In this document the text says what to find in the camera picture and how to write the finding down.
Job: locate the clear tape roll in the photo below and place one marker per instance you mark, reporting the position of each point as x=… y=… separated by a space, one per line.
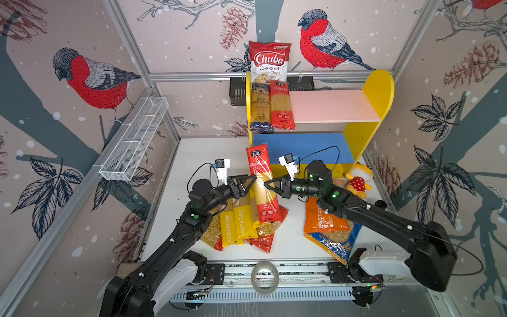
x=265 y=278

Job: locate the red Chuba cassava chips bag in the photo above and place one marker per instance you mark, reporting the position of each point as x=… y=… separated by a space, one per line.
x=269 y=62

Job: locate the small spice jar black lid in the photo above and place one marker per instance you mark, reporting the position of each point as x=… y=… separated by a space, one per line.
x=381 y=204

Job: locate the yellow spaghetti pack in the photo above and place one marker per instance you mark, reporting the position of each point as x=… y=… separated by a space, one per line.
x=255 y=215

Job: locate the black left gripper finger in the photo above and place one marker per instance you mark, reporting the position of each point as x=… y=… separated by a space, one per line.
x=234 y=180
x=246 y=183

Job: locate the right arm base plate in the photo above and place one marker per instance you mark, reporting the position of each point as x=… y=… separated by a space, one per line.
x=339 y=273

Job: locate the red fusilli bag left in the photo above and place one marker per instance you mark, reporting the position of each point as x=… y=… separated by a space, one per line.
x=213 y=236

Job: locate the blue macaroni pasta bag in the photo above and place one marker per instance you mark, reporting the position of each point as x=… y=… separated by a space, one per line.
x=338 y=244

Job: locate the red fusilli bag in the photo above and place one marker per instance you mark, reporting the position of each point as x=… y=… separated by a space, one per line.
x=266 y=233
x=213 y=236

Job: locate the black wall-mounted basket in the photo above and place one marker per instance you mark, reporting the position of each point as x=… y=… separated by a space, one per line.
x=237 y=88

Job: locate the yellow red plush toy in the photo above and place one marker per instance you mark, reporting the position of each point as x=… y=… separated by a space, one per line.
x=358 y=179

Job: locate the red fusilli bag right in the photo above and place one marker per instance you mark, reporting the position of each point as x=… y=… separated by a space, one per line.
x=266 y=233

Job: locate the blue gold spaghetti pack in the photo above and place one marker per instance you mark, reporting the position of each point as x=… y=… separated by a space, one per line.
x=261 y=107

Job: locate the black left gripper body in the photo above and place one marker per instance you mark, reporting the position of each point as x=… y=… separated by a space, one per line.
x=224 y=192

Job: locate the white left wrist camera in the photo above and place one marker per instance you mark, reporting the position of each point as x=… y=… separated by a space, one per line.
x=221 y=167

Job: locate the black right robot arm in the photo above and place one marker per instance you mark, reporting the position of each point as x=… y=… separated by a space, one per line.
x=432 y=256

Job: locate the orange Pastatime pasta bag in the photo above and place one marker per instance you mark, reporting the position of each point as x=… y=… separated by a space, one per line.
x=318 y=221

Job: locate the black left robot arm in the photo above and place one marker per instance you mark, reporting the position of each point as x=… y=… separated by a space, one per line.
x=146 y=290

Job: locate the white wire mesh basket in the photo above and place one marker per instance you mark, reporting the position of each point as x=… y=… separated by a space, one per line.
x=127 y=154

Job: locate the yellow Pastatime pack left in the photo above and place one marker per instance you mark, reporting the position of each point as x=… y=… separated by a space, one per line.
x=228 y=225

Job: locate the yellow Pastatime pack right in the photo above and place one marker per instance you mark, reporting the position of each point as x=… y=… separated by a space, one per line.
x=242 y=211

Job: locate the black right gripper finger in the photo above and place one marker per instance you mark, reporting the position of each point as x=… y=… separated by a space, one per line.
x=279 y=190
x=280 y=181

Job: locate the yellow shelf pink blue boards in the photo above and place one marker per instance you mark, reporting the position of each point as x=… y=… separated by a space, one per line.
x=334 y=126

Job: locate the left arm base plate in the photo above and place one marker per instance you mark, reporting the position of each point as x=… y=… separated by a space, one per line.
x=212 y=274

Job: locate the yellow pastatime pack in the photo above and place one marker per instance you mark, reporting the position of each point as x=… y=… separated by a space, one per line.
x=228 y=225
x=242 y=211

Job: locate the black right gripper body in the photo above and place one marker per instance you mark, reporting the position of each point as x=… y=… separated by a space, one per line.
x=298 y=188

